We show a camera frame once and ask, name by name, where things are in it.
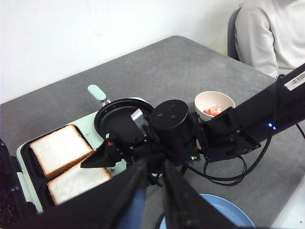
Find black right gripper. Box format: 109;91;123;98
80;99;205;187

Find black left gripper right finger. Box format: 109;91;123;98
163;160;236;229

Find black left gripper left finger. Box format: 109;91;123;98
35;162;147;229

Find white bread slice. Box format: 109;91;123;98
30;125;93;179
47;163;112;205

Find beige ceramic bowl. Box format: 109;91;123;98
194;91;235;121

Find mint green sandwich maker lid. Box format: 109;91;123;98
0;141;31;229

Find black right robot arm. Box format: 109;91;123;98
81;65;305;186

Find mint green breakfast maker base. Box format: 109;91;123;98
16;113;126;213

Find pink shrimp pieces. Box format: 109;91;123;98
203;105;223;116

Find blue round plate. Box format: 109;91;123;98
117;182;254;229

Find black round frying pan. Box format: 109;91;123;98
87;84;153;142

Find dark office chair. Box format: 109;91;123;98
227;7;241;61

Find person in white hoodie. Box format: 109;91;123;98
235;0;305;78

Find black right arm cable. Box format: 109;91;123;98
183;73;305;187

